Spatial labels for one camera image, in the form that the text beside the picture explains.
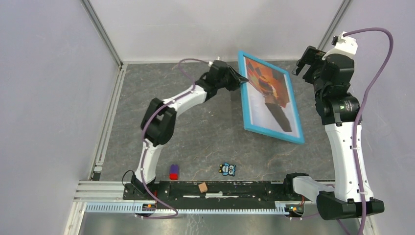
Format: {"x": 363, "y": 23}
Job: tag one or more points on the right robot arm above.
{"x": 351, "y": 197}

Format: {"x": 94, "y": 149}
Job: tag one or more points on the hot air balloon photo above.
{"x": 269, "y": 98}

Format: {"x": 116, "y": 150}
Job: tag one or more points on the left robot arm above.
{"x": 159, "y": 121}

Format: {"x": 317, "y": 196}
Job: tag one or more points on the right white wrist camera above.
{"x": 343, "y": 45}

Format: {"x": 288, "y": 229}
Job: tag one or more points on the wooden picture frame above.
{"x": 245, "y": 107}

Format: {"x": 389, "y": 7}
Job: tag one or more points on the purple red toy block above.
{"x": 174, "y": 172}

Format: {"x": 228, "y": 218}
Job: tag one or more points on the blue owl toy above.
{"x": 227, "y": 169}

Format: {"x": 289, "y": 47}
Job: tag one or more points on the small wooden cube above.
{"x": 203, "y": 187}

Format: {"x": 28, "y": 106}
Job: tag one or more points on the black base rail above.
{"x": 221, "y": 197}

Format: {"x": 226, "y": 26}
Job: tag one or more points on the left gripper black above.
{"x": 237, "y": 79}

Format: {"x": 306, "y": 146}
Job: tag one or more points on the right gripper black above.
{"x": 312, "y": 56}

